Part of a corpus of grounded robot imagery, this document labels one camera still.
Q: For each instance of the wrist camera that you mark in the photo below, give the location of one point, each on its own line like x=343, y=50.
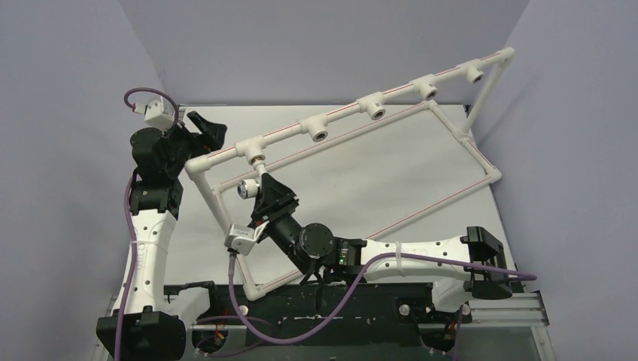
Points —
x=160, y=114
x=242, y=239

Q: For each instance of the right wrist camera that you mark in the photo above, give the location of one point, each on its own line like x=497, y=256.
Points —
x=242, y=239

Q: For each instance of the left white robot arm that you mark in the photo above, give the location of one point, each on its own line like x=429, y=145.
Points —
x=144, y=325

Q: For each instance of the white PVC pipe frame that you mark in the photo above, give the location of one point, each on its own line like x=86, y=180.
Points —
x=372, y=167

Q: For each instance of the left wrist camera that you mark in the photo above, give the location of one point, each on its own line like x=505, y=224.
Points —
x=160, y=114

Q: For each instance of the white plastic water faucet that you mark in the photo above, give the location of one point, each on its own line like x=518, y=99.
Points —
x=249, y=188

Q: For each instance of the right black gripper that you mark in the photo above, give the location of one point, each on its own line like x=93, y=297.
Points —
x=271, y=213

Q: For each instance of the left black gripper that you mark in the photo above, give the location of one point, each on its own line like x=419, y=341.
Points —
x=211, y=140

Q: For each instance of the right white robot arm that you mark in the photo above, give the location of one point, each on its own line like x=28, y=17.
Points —
x=469, y=266

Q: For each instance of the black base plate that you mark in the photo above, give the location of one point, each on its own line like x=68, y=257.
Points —
x=402, y=314

